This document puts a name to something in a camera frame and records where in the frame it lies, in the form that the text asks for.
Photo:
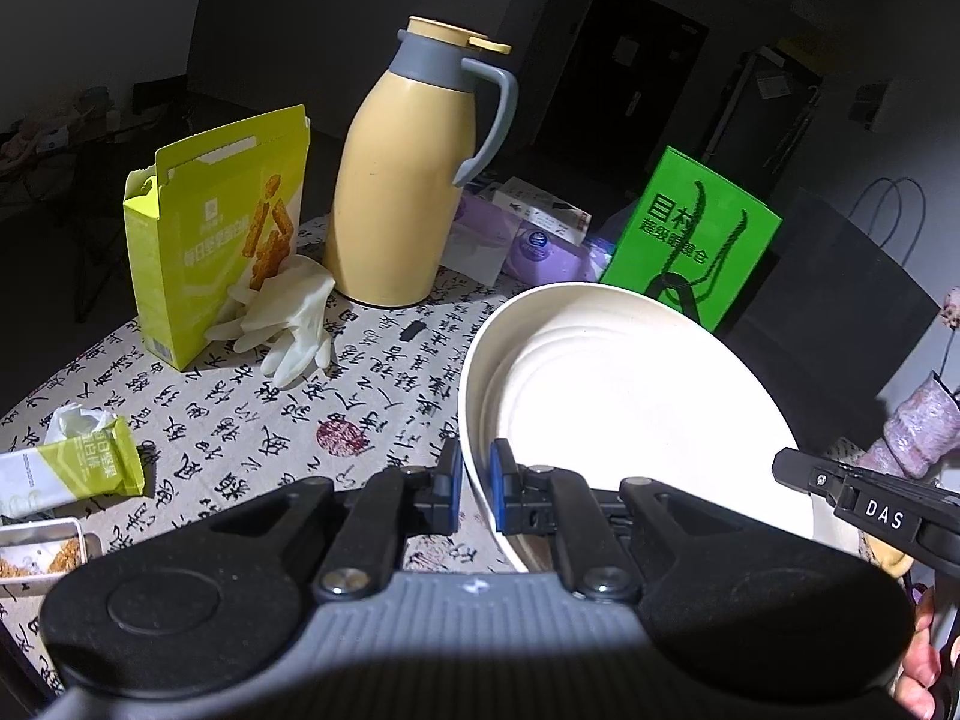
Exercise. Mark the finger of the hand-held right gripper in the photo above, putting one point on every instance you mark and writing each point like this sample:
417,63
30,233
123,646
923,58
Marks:
806,474

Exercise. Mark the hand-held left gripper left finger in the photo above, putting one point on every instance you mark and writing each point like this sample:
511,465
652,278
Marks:
450,484

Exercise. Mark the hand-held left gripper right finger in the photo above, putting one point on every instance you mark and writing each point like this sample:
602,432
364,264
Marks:
499,484

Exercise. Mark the cream plate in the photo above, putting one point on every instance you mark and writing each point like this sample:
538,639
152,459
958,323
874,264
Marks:
637,405

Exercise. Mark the person's right hand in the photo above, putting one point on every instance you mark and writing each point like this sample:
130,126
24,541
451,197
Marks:
919,679

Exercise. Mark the purple ceramic vase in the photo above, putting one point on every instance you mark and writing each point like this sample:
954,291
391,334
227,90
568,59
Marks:
915,427

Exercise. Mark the black paper bag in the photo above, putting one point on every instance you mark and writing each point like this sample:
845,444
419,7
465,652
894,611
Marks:
832,315

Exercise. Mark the calligraphy print tablecloth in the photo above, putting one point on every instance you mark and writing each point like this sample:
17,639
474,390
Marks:
300,420

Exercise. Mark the dried pink roses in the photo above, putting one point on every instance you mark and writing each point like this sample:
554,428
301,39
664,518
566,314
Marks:
951,307

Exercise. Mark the white paper sheet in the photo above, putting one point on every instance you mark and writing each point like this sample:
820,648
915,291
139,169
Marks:
472,259

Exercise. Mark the white rubber gloves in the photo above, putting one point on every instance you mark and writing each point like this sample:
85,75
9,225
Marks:
289,315

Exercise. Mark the purple tissue pack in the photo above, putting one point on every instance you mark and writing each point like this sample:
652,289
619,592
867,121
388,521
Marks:
484,214
555,255

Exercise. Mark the green paper bag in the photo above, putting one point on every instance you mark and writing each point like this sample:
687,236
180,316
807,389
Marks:
690,240

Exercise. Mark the white flat box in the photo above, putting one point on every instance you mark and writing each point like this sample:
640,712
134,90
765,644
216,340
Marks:
540,206

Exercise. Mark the yellow thermos jug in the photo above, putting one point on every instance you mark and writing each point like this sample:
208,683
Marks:
397,180

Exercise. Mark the yellow-green snack box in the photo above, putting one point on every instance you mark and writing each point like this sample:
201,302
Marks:
202,240

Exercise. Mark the green white snack wrapper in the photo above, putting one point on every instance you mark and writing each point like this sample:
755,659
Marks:
67,469

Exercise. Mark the metal tray with snacks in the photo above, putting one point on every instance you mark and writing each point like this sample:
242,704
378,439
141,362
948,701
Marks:
37,559

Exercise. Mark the dark door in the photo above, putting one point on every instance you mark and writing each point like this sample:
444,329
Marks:
622,82

